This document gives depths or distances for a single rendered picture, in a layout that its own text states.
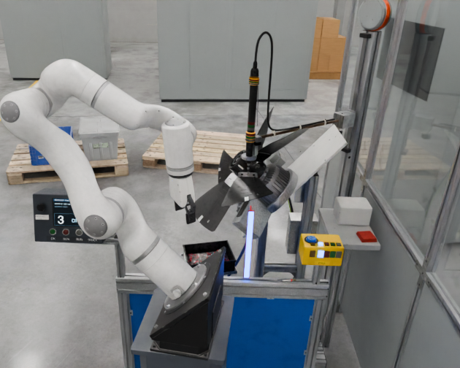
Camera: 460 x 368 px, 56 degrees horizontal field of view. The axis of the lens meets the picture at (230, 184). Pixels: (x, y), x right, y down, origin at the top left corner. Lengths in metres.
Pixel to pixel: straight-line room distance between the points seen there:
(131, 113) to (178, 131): 0.14
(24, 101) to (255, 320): 1.31
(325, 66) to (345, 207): 7.93
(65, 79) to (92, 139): 3.48
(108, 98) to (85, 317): 2.00
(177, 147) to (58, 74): 0.38
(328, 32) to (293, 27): 2.42
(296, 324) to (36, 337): 1.64
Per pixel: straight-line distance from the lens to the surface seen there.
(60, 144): 1.36
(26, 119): 1.31
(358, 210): 2.32
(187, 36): 7.34
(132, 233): 1.41
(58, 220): 1.76
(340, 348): 2.89
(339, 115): 2.32
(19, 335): 3.05
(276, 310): 1.99
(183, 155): 1.27
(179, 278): 1.42
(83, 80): 1.30
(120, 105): 1.27
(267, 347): 2.15
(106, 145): 4.80
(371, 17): 2.32
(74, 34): 9.02
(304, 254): 1.76
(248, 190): 1.86
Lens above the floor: 2.03
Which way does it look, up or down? 26 degrees down
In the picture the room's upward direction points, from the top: 3 degrees clockwise
